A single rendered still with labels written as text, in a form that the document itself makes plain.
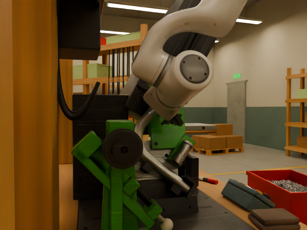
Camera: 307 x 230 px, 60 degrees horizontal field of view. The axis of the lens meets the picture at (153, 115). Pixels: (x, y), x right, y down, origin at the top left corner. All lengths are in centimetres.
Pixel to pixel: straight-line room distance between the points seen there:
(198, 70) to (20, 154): 38
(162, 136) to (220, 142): 635
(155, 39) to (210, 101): 1080
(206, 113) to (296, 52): 455
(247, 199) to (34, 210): 57
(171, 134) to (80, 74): 358
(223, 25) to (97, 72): 359
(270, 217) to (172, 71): 43
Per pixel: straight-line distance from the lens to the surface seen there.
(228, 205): 88
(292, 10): 860
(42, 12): 59
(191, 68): 52
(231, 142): 740
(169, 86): 54
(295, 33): 834
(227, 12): 59
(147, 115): 79
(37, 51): 57
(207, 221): 76
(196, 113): 1101
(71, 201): 98
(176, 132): 84
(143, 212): 56
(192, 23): 58
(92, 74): 414
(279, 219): 75
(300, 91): 721
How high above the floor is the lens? 119
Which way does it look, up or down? 1 degrees down
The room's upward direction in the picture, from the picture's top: straight up
